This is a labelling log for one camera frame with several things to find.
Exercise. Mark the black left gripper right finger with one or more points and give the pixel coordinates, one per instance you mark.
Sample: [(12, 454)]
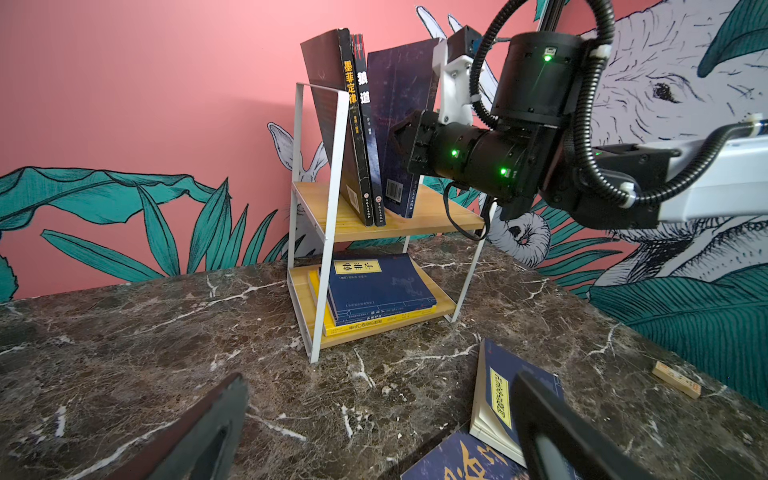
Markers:
[(555, 440)]

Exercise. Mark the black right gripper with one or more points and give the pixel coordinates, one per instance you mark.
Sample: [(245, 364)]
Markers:
[(499, 163)]

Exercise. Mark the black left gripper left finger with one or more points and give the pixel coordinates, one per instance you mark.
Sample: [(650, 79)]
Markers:
[(201, 444)]

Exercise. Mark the illustrated magazine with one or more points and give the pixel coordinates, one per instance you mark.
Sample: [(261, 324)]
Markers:
[(402, 81), (462, 456)]

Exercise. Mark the black wolf cover book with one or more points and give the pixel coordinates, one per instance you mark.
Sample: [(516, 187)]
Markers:
[(369, 128)]

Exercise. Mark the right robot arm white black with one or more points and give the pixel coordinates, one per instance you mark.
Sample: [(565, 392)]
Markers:
[(658, 117)]

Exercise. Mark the small wooden block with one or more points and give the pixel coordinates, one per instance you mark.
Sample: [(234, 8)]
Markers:
[(677, 380)]

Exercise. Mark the wooden white-framed book shelf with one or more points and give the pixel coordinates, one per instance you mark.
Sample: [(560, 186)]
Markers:
[(334, 221)]

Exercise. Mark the yellow book on shelf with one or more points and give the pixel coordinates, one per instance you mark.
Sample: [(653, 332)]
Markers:
[(336, 318)]

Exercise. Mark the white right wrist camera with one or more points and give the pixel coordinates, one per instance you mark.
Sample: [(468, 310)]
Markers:
[(452, 61)]

